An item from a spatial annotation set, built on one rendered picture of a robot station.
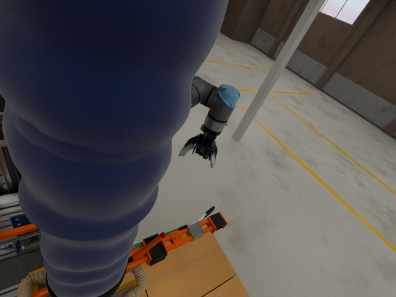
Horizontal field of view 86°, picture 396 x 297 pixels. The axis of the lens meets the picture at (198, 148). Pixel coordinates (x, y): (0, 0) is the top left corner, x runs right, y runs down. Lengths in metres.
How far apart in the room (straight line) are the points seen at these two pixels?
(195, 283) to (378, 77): 10.00
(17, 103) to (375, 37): 10.91
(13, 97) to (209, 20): 0.19
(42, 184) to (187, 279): 1.33
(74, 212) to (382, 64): 10.63
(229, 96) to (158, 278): 1.18
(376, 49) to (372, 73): 0.85
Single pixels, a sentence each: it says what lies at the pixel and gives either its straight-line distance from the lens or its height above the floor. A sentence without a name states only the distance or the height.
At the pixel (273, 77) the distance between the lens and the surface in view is 3.41.
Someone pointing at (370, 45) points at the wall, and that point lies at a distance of 10.93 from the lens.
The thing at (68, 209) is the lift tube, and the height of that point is 1.67.
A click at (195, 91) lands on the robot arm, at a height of 1.70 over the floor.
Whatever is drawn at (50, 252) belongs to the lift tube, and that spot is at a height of 1.46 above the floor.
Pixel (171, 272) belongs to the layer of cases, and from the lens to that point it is 1.54.
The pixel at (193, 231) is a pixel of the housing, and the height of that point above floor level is 1.07.
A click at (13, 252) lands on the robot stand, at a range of 1.97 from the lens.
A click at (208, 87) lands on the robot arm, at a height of 1.70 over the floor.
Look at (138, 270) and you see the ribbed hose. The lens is 1.01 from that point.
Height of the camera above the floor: 1.96
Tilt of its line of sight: 37 degrees down
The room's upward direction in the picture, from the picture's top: 25 degrees clockwise
